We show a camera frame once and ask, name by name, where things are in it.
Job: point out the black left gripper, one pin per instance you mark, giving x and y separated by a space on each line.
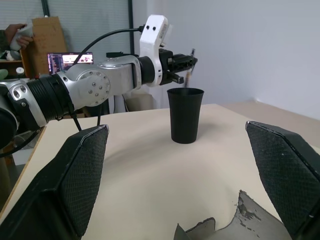
166 65

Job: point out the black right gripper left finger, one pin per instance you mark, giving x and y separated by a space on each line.
75 180

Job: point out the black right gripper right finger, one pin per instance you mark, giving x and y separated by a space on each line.
282 170

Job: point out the dark marker pen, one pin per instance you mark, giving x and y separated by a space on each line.
188 80

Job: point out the white object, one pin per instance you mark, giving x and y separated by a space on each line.
26 31

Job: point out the black plastic cup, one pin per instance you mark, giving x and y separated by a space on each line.
185 117

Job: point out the person's bare hand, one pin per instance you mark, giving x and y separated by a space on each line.
13 29

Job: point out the white bin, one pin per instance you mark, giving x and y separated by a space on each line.
140 102

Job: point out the computer monitor screen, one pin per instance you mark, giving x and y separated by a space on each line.
57 62

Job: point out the small white jar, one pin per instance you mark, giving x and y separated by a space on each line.
20 72

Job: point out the pale green object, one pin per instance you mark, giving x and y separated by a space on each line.
3 74

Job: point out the wooden shelf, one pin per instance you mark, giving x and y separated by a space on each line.
12 61

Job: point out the white soft toy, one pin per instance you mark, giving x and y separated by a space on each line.
10 55

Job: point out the brown cardboard box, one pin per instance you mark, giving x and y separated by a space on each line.
47 37

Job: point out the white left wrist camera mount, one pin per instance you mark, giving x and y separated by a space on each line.
150 45

